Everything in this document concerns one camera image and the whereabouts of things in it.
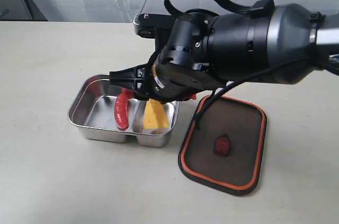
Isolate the red toy sausage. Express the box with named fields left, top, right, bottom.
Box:
left=114, top=88, right=134, bottom=131

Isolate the yellow toy cheese wedge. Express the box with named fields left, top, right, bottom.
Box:
left=143, top=99, right=170, bottom=133

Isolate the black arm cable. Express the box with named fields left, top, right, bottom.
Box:
left=163, top=0, right=321, bottom=132

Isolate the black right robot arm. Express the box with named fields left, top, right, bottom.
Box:
left=109, top=0, right=338, bottom=102

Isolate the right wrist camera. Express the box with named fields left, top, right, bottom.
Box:
left=133, top=13, right=175, bottom=50

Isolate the stainless steel lunch box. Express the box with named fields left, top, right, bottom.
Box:
left=68, top=75, right=179, bottom=148

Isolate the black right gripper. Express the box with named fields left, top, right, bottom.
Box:
left=109, top=49, right=227, bottom=102

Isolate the dark transparent box lid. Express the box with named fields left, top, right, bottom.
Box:
left=178, top=97, right=267, bottom=196

